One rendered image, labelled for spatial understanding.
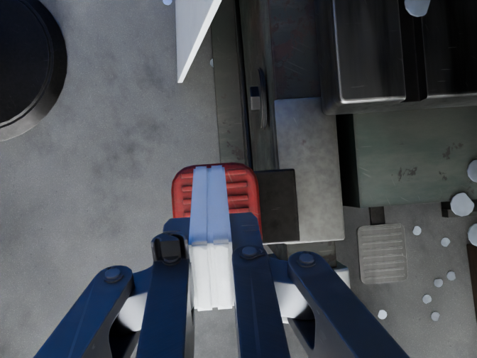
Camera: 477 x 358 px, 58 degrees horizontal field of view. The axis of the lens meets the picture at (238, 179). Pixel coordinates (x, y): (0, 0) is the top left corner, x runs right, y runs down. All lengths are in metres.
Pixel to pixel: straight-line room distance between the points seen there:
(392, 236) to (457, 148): 0.52
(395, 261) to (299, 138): 0.59
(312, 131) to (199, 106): 0.67
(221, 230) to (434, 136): 0.33
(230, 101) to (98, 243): 0.46
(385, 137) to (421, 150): 0.04
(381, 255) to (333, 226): 0.54
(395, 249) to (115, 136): 0.69
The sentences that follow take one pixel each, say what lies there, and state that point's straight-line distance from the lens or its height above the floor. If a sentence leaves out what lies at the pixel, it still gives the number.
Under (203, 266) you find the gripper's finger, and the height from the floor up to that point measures 0.90.
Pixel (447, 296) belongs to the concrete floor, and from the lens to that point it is 1.22.
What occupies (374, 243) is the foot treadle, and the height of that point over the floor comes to 0.16.
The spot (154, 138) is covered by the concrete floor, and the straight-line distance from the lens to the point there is 1.07.
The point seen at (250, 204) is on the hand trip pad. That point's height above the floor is 0.76.
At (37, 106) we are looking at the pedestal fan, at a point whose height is 0.03.
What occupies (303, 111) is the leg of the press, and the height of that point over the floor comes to 0.64.
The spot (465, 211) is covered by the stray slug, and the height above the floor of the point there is 0.65.
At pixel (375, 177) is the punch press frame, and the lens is 0.43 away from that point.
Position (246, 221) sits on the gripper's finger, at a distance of 0.17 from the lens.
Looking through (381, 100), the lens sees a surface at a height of 0.70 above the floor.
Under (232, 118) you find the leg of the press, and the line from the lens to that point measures 1.04.
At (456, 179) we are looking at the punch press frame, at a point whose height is 0.65.
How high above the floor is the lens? 1.05
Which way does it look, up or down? 87 degrees down
